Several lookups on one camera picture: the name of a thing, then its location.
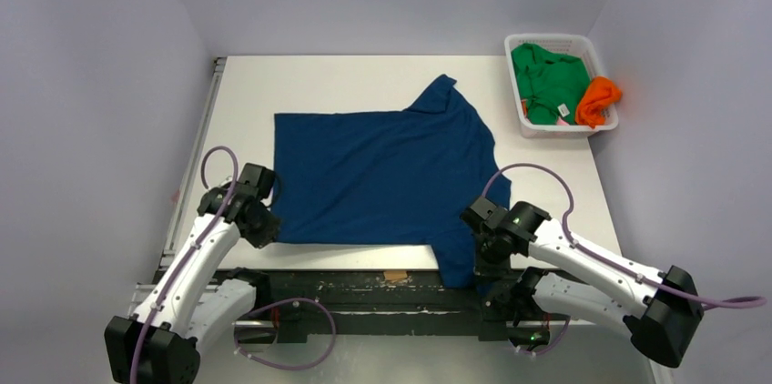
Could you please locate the orange t-shirt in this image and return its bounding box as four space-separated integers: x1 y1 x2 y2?
574 76 623 128

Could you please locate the aluminium frame rail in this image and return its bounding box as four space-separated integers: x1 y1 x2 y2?
127 284 172 329

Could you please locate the brown tape piece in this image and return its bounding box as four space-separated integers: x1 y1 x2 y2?
383 270 410 284

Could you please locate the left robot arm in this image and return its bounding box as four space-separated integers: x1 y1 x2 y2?
104 163 280 383

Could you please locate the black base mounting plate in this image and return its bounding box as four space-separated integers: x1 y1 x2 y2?
150 269 604 345

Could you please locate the green t-shirt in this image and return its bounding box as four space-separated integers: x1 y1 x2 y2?
511 43 590 126

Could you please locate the white plastic basket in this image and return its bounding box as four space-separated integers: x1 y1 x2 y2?
504 33 621 138

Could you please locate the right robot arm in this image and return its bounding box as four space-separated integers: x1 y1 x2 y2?
460 197 704 369

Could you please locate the blue t-shirt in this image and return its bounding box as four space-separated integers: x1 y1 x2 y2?
272 75 511 288

